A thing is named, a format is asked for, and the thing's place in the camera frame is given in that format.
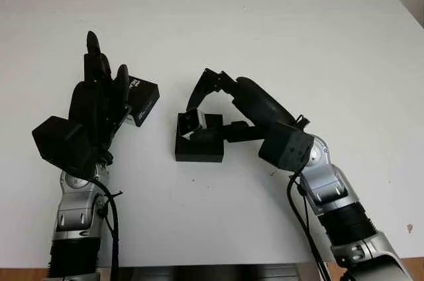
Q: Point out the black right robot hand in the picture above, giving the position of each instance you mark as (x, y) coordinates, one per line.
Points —
(258, 102)

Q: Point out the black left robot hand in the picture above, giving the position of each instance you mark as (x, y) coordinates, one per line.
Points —
(94, 108)

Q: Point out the black RealSense box lid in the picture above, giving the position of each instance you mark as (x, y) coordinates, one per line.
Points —
(145, 95)

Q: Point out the small silver depth camera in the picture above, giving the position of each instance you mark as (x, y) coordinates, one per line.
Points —
(190, 123)

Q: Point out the black box base with insert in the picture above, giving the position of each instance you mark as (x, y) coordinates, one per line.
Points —
(198, 153)

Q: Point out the dark robot torso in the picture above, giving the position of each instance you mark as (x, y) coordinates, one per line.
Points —
(215, 272)

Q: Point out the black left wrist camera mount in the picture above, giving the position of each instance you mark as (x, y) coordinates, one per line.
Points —
(59, 142)

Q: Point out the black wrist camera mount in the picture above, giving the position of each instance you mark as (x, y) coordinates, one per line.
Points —
(288, 148)
(59, 142)

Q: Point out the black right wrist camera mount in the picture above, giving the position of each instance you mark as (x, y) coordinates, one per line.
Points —
(288, 148)

